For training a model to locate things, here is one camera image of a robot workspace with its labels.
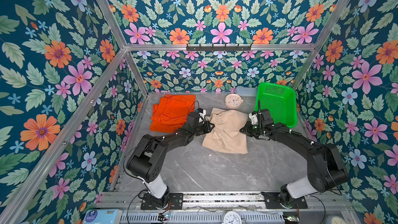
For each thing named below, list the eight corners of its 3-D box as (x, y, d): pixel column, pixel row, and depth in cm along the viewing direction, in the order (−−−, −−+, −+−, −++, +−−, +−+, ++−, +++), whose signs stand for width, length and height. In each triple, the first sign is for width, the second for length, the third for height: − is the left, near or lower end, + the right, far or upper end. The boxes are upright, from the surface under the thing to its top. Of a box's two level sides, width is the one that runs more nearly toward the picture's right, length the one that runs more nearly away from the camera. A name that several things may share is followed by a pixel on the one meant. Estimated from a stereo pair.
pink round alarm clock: (225, 108, 112) (225, 106, 110) (224, 96, 120) (224, 93, 118) (243, 108, 112) (244, 106, 110) (241, 96, 120) (242, 93, 118)
